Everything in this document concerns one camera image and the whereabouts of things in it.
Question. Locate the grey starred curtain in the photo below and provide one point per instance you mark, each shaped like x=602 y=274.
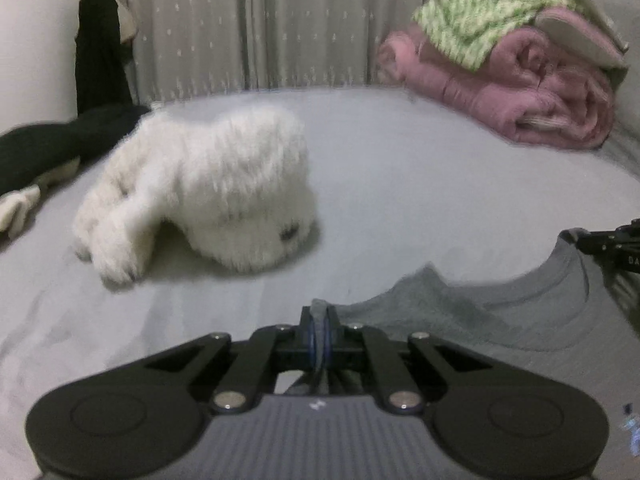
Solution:
x=280 y=25

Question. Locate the beige hanging cloth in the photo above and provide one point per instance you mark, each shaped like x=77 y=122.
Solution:
x=122 y=10

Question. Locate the grey shirt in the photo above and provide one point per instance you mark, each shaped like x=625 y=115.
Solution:
x=525 y=330

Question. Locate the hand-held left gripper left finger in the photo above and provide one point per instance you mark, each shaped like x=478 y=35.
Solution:
x=311 y=340

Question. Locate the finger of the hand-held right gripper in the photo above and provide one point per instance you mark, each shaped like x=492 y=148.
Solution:
x=595 y=242

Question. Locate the green patterned cloth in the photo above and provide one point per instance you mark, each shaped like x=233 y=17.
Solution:
x=470 y=15

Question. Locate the pink folded blanket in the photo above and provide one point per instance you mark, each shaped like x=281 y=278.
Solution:
x=500 y=90

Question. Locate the white plush toy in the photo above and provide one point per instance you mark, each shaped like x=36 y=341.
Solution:
x=210 y=185

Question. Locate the white cloth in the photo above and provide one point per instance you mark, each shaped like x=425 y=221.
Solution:
x=20 y=205

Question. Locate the grey pillow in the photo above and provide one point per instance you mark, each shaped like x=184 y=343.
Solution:
x=580 y=35

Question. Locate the black hanging garment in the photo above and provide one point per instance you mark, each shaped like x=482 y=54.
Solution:
x=100 y=60

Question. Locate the grey bed sheet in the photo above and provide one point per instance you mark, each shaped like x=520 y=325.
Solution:
x=425 y=185

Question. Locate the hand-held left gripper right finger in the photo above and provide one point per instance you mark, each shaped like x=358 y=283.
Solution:
x=329 y=340

